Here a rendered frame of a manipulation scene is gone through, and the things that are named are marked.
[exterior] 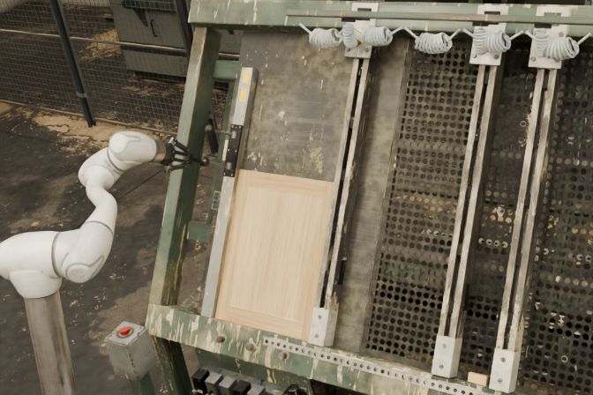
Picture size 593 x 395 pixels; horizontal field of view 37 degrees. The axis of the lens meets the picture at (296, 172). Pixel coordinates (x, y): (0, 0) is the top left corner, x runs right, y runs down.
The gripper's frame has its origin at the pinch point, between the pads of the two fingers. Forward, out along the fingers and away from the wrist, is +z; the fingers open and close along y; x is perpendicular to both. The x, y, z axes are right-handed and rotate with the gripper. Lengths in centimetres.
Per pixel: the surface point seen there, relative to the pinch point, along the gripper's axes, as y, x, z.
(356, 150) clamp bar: -11, 62, 10
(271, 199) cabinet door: 10.1, 28.3, 14.1
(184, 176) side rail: 6.4, -11.8, 12.7
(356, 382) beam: 66, 75, 11
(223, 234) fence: 25.9, 11.5, 11.7
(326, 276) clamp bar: 33, 59, 9
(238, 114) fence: -19.9, 9.3, 11.7
